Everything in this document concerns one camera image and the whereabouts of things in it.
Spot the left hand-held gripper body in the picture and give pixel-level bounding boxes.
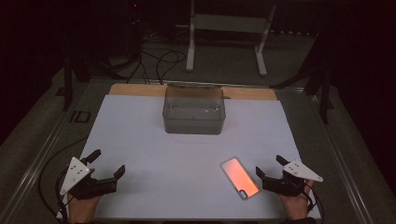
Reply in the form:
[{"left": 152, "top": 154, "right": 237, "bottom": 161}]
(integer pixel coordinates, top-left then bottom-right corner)
[{"left": 59, "top": 156, "right": 119, "bottom": 201}]

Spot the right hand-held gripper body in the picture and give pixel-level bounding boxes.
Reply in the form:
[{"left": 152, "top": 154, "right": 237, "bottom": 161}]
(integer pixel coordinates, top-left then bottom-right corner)
[{"left": 262, "top": 160, "right": 324, "bottom": 198}]

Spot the orange phone with clear case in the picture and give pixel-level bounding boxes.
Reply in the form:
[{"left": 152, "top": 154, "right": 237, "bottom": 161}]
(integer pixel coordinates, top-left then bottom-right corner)
[{"left": 219, "top": 156, "right": 261, "bottom": 201}]

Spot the clear plastic storage box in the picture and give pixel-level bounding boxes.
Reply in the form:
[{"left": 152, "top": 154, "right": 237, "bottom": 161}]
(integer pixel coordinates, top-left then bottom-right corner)
[{"left": 162, "top": 85, "right": 227, "bottom": 135}]

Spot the person's right hand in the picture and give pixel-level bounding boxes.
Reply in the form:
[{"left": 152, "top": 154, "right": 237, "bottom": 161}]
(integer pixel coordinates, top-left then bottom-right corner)
[{"left": 278, "top": 178, "right": 315, "bottom": 222}]

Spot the person's left hand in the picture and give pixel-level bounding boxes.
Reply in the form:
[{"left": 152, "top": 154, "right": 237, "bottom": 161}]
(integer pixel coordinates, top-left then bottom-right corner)
[{"left": 66, "top": 192, "right": 102, "bottom": 224}]

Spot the white table sheet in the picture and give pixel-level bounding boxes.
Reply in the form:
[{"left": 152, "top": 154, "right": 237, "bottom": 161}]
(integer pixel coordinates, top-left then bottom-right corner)
[{"left": 56, "top": 93, "right": 321, "bottom": 220}]

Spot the black metal stand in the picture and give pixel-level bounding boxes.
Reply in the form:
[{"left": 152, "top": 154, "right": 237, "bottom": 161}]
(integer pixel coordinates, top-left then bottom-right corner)
[
  {"left": 62, "top": 52, "right": 92, "bottom": 112},
  {"left": 270, "top": 31, "right": 332, "bottom": 125}
]

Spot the white metal stand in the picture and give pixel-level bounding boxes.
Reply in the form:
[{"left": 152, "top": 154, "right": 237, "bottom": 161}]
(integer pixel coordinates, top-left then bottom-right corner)
[{"left": 185, "top": 0, "right": 277, "bottom": 77}]

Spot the left hand-held gripper black cable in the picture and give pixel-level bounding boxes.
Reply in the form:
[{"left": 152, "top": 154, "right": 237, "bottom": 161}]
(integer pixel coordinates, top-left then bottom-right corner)
[{"left": 37, "top": 136, "right": 90, "bottom": 224}]

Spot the metal frame rail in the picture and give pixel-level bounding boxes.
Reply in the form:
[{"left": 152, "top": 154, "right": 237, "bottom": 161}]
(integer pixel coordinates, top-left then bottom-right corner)
[
  {"left": 306, "top": 92, "right": 373, "bottom": 224},
  {"left": 0, "top": 108, "right": 74, "bottom": 224}
]

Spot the black rectangular bracket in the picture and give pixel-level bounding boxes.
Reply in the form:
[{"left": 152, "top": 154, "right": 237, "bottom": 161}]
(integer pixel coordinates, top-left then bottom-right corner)
[{"left": 69, "top": 110, "right": 92, "bottom": 124}]

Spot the black looped floor cable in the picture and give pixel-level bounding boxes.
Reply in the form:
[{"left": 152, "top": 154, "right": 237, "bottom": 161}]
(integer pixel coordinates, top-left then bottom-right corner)
[{"left": 155, "top": 49, "right": 187, "bottom": 86}]

